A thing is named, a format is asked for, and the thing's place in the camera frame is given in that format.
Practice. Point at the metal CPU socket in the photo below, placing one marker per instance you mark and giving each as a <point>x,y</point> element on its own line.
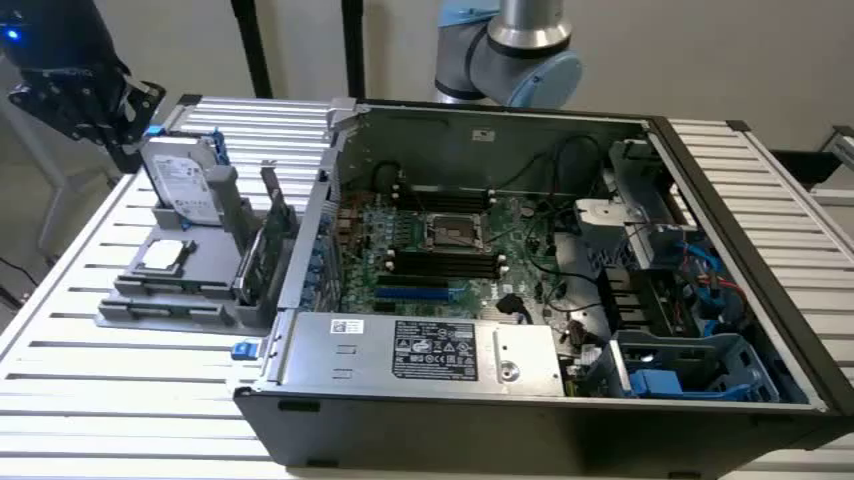
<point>456,232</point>

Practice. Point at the black stand post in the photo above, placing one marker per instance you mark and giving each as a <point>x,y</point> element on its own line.
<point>353,45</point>
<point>253,45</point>

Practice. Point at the blue expansion slot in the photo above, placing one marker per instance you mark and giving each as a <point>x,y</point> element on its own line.
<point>412,292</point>

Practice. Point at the black RAM slot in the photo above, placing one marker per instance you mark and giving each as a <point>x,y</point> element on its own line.
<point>443,195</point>
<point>443,189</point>
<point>443,260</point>
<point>443,201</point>
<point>443,272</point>
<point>443,254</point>
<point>443,207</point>
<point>443,266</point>

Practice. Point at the silver hard disk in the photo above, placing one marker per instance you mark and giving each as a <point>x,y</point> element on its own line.
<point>180,175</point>

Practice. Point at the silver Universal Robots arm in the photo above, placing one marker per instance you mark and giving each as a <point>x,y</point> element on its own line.
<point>527,30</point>

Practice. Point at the grey parts rack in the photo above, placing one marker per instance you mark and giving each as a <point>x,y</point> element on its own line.
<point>213,250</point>

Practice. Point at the black expansion slot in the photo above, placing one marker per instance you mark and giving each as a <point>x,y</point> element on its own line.
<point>414,280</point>
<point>407,306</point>

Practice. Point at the blue case latch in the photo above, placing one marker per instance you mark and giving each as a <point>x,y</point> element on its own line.
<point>244,349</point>

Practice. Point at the silver power supply unit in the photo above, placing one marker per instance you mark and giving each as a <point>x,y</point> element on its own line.
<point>347,365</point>

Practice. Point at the black open PC case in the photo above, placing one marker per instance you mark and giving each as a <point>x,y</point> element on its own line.
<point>467,430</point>

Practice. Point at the grey metal disk cage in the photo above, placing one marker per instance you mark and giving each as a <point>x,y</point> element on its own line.
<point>610,217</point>

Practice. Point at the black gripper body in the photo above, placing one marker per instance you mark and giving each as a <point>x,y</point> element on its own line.
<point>60,40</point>

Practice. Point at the black fan shroud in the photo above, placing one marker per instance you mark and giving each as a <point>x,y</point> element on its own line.
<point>640,300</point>

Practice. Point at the blue disk bracket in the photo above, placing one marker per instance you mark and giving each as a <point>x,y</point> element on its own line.
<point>216,145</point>

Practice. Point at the green graphics card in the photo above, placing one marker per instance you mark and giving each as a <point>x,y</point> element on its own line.
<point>267,250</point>

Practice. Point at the green motherboard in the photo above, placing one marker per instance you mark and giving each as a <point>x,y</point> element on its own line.
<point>534,240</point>

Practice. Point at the silver CPU chip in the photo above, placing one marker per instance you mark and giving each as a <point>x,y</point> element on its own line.
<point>163,256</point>

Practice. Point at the blue plastic disk bay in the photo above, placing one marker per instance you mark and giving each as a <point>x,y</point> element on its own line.
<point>727,360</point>

